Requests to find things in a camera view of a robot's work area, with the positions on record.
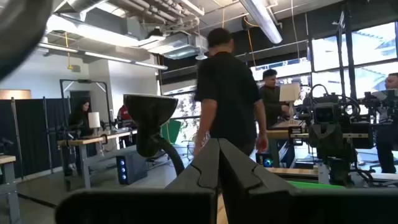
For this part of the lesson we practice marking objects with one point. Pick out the person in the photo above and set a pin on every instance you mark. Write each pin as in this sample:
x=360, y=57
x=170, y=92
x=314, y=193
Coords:
x=227, y=93
x=387, y=140
x=124, y=113
x=272, y=99
x=79, y=119

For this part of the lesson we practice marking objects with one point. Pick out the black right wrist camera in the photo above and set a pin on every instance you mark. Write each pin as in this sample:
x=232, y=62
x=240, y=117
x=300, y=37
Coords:
x=324, y=113

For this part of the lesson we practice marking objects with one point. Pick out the grey ceiling air duct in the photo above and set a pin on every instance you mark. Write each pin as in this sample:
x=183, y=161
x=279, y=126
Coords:
x=93, y=28

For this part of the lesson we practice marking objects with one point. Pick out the computer tower blue lights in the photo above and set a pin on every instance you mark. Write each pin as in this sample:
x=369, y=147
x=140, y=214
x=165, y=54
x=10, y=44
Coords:
x=133, y=168

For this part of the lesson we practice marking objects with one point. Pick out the black background robot arm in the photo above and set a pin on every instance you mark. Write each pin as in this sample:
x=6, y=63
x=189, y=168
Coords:
x=373, y=99

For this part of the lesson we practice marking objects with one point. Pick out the wooden work table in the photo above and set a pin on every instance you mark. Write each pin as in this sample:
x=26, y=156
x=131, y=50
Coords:
x=81, y=141
x=280, y=134
x=7, y=159

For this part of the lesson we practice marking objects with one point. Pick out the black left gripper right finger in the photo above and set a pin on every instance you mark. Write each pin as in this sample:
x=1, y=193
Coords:
x=295, y=208

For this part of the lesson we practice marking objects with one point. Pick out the green board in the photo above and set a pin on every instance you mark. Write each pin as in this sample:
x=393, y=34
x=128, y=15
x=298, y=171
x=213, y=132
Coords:
x=172, y=130

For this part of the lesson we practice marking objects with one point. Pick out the ceiling light strip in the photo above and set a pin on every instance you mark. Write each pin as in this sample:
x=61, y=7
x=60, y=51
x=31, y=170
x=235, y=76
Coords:
x=57, y=47
x=107, y=57
x=150, y=65

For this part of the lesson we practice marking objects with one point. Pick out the black curtain partition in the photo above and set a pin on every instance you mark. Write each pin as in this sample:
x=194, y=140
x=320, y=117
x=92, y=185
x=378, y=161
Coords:
x=31, y=133

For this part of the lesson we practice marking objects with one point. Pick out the black metal gantry frame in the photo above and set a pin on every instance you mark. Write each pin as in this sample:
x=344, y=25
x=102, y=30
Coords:
x=84, y=81

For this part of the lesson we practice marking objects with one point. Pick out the computer case glowing fan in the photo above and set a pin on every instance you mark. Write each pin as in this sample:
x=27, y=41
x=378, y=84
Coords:
x=265, y=161

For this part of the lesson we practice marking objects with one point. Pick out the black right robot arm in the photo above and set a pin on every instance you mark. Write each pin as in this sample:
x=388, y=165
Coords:
x=340, y=171

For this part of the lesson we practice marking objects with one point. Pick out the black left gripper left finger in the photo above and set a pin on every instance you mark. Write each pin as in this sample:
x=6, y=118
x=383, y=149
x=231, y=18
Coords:
x=140, y=205

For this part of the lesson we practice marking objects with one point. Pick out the grey ceiling ventilation unit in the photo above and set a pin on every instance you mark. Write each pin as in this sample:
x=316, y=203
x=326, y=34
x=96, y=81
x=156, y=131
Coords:
x=180, y=46

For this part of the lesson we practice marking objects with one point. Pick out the beige shade table lamp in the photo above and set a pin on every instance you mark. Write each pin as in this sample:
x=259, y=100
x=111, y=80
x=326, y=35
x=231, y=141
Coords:
x=289, y=91

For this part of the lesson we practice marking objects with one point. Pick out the small white shade lamp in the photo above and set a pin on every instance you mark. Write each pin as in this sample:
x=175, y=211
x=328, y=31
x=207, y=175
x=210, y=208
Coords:
x=94, y=119

